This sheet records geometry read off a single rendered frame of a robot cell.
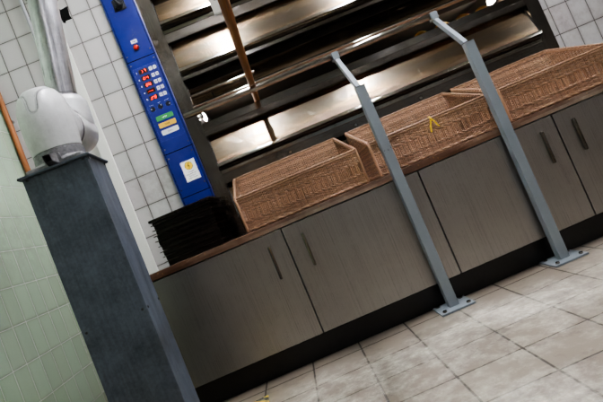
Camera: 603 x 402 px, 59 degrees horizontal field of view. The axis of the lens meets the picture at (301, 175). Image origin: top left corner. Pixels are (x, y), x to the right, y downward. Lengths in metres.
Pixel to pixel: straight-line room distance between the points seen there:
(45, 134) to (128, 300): 0.57
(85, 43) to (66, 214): 1.44
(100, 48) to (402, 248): 1.81
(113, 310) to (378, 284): 1.03
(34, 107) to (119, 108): 1.08
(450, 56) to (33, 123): 2.00
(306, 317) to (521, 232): 0.93
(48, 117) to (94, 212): 0.33
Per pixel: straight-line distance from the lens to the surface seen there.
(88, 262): 1.72
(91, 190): 1.71
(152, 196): 2.77
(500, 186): 2.30
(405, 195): 2.13
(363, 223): 2.16
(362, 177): 2.28
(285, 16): 2.86
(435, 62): 2.89
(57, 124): 1.81
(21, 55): 3.11
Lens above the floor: 0.60
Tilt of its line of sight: 3 degrees up
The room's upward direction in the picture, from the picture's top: 23 degrees counter-clockwise
